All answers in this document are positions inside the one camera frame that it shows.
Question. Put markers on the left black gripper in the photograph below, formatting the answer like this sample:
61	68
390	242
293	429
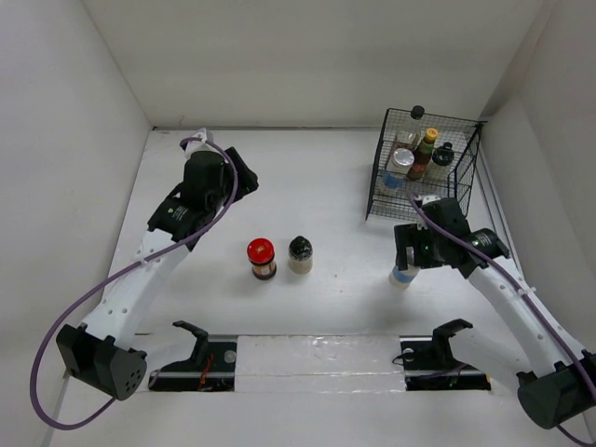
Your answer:
246	180

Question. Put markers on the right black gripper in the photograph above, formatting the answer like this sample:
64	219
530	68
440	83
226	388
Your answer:
408	235

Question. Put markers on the blue-band silver-top shaker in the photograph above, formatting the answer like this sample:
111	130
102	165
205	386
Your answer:
397	166
403	278

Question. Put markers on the green-label chili sauce bottle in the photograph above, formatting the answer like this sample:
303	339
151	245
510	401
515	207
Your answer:
422	155

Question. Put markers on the tall red-label sauce bottle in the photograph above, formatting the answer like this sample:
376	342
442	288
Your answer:
408	132

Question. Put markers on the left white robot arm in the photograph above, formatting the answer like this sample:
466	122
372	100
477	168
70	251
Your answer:
99	351

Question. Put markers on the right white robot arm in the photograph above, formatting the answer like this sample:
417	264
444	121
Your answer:
554	376

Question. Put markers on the red-lid sauce jar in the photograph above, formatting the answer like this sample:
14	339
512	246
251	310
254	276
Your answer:
261	255

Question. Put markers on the black-cap white spice bottle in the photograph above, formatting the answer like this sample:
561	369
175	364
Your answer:
300	253

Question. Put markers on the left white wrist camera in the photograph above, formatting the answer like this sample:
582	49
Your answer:
201	140

